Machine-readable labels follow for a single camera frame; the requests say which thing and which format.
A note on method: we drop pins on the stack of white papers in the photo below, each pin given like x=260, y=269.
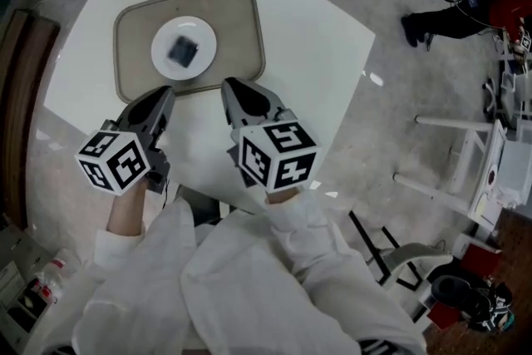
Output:
x=515, y=174

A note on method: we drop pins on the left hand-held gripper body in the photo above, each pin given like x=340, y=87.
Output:
x=120, y=164

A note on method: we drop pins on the person's dark trousers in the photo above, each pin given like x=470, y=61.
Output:
x=203, y=212

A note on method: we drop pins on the white side table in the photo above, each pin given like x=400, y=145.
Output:
x=461, y=124

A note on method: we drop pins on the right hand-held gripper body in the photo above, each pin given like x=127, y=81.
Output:
x=262, y=158

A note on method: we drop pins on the dark square food piece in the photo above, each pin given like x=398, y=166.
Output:
x=183, y=51

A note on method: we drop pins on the crumpled clear plastic bottle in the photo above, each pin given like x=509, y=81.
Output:
x=56, y=274

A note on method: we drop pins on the person's left forearm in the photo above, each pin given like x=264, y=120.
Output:
x=124, y=212

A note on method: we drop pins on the black patterned bag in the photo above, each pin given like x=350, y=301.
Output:
x=478, y=303

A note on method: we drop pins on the white round plate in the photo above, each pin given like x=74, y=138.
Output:
x=164, y=62

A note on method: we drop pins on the person's white shirt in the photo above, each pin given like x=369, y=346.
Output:
x=249, y=282

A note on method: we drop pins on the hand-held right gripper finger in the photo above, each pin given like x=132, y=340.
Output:
x=232, y=108
x=266, y=102

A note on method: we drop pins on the person's right forearm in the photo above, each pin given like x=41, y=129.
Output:
x=282, y=197

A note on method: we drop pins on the red box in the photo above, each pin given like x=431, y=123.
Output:
x=484, y=262

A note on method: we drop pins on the white floor tape piece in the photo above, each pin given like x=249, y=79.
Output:
x=375, y=79
x=316, y=185
x=331, y=194

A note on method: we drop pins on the grey storage box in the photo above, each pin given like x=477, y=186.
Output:
x=16, y=282

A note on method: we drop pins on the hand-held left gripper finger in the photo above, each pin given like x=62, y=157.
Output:
x=165, y=112
x=129, y=116

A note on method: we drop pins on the person's black striped shoe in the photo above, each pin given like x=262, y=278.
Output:
x=374, y=347

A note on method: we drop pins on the white chair black frame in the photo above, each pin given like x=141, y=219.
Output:
x=415, y=257

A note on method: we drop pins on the grey rectangular tray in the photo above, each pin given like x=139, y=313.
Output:
x=237, y=33

